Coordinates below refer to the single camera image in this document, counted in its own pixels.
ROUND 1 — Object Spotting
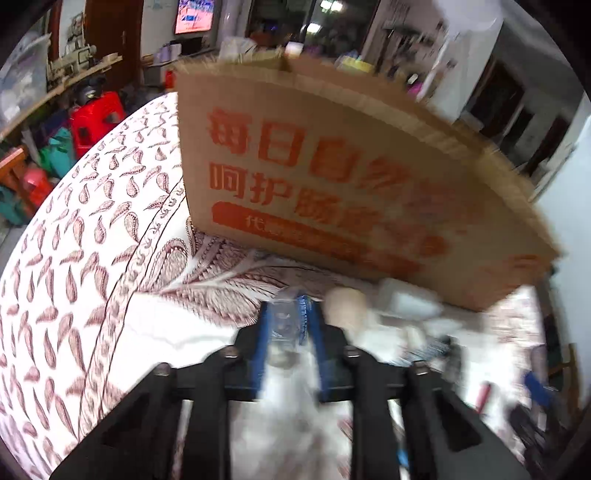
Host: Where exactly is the cardboard box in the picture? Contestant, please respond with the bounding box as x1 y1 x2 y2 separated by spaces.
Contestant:
174 48 561 312

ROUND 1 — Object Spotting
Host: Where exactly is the green bag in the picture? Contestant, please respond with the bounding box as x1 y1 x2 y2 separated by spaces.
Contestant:
39 128 77 178

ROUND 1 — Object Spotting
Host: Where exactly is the television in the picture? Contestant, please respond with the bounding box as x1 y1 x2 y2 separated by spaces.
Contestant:
174 0 217 34

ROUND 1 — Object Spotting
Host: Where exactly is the wooden plank worktable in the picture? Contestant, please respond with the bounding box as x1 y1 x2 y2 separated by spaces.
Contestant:
0 54 123 139

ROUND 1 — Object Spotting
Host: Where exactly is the red bag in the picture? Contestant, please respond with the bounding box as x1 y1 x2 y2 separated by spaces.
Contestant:
23 166 54 204

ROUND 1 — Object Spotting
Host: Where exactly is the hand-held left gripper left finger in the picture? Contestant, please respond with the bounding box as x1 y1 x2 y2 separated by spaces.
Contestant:
48 300 278 480

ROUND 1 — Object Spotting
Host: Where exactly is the sewing machine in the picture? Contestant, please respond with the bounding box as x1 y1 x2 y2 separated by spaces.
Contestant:
48 39 100 79

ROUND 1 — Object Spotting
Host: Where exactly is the clear storage bin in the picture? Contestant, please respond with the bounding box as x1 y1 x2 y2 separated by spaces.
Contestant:
0 32 51 125

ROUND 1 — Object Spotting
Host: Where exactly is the red plastic stool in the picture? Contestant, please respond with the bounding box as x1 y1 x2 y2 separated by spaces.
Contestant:
69 91 125 160

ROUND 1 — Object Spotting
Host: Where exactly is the crushed clear plastic bottle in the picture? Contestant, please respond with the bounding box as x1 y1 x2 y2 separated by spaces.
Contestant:
268 286 308 370

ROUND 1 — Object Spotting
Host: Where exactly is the black helmet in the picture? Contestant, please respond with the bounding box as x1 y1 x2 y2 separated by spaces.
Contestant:
81 78 105 102

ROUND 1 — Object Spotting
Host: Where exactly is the brown wooden door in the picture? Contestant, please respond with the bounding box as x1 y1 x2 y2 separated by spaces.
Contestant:
85 0 144 93

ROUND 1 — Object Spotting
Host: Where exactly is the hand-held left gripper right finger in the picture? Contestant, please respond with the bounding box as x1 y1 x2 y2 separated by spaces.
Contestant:
300 298 532 480

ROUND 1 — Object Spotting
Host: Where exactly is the white cylinder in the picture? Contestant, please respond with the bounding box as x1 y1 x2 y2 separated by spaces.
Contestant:
379 277 446 319

